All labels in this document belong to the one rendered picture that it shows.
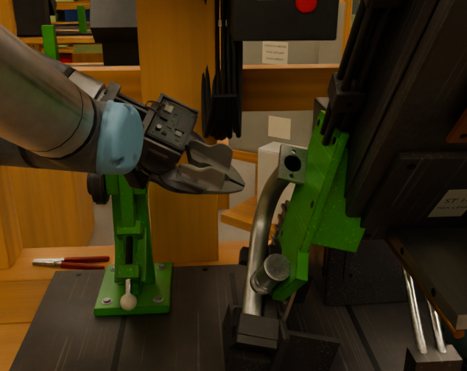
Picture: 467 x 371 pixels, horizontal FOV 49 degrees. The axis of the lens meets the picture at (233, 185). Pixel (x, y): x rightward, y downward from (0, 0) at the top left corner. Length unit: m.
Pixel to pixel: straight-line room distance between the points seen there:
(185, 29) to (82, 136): 0.51
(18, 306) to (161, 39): 0.56
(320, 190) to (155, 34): 0.46
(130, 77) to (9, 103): 0.68
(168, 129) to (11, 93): 0.26
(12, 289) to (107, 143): 0.65
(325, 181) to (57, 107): 0.35
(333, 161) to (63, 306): 0.57
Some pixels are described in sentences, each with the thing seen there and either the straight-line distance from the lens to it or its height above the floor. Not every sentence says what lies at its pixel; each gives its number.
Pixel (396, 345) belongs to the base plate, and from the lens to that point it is 0.91.
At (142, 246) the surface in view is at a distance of 0.93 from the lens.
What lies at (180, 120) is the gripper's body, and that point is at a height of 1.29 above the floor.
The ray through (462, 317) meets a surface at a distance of 0.59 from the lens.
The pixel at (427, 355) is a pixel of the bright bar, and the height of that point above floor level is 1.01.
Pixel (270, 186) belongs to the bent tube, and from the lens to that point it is 0.79.
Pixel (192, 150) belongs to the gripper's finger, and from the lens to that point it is 0.69.
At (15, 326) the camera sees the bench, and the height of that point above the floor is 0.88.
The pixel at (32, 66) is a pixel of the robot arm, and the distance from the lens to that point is 0.43.
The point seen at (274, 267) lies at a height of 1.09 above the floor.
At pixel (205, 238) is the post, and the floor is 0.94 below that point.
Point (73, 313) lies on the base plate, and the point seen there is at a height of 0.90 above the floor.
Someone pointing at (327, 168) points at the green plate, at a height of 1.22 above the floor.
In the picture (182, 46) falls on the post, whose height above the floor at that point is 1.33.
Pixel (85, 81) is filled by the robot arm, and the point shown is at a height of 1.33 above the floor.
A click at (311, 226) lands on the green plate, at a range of 0.68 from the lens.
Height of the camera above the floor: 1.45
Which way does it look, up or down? 22 degrees down
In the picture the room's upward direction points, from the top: straight up
